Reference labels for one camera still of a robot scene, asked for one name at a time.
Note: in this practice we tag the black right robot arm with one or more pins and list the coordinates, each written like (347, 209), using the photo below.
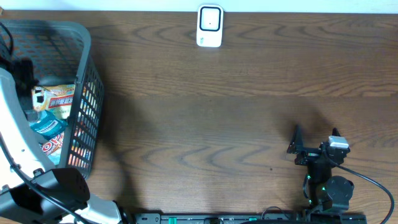
(328, 193)

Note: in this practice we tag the light blue wipes pack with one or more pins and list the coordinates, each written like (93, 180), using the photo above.
(55, 157)

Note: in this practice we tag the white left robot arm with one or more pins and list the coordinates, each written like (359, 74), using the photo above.
(34, 189)

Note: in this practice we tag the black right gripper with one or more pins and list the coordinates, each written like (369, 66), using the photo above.
(308, 155)

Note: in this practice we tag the teal mouthwash bottle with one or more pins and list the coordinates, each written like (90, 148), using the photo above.
(45, 123)

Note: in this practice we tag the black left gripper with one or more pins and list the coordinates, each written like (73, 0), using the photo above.
(15, 66)

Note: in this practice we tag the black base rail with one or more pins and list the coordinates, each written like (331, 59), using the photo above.
(272, 217)

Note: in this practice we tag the white barcode scanner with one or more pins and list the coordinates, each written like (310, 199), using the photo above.
(209, 25)

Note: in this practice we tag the dark grey plastic basket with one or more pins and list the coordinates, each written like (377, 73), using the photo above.
(58, 53)

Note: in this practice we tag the yellow snack bag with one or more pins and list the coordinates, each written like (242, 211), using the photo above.
(55, 99)

